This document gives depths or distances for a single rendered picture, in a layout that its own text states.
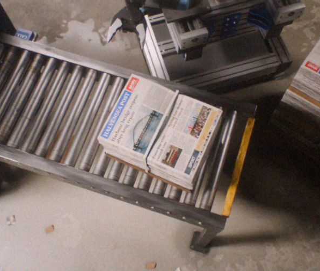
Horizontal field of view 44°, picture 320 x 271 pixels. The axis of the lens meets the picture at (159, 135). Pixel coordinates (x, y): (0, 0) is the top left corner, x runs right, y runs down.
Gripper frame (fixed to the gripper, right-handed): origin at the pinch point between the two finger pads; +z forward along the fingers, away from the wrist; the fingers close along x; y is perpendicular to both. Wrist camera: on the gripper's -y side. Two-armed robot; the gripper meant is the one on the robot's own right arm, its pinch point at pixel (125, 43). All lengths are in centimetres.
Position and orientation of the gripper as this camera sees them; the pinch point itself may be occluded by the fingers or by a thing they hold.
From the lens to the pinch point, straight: 135.5
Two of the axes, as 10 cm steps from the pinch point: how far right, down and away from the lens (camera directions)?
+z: -1.6, 9.3, -3.5
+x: -9.8, -1.9, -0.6
